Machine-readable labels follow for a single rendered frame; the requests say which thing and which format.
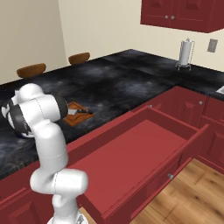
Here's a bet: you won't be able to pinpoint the brown wooden cutting board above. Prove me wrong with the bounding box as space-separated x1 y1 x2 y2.
62 101 96 127

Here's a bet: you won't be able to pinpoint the red open drawer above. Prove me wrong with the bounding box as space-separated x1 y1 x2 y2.
66 104 210 224

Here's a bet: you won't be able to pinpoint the red drawer front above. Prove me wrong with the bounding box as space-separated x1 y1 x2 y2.
203 96 224 123

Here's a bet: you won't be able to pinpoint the brown wooden stool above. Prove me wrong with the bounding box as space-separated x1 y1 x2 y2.
16 62 47 80
67 52 91 66

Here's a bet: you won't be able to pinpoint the red cupboard door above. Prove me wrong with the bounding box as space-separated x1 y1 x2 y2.
151 86 208 129
198 115 224 173

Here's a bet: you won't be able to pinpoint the white paper towel roll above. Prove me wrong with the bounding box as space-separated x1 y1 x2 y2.
178 40 193 67

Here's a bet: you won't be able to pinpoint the red base cupboard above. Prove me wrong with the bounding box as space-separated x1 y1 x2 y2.
0 162 58 224

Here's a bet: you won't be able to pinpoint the cleaver knife with black handle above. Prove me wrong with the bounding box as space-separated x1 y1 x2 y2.
66 108 95 116

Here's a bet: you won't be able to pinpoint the wire paper towel stand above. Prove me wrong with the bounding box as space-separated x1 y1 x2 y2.
175 37 196 72

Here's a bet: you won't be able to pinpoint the grey wall socket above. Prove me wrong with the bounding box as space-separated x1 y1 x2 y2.
206 38 219 54

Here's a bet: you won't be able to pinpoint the red wall cupboards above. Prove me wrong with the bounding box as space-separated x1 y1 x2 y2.
139 0 224 34

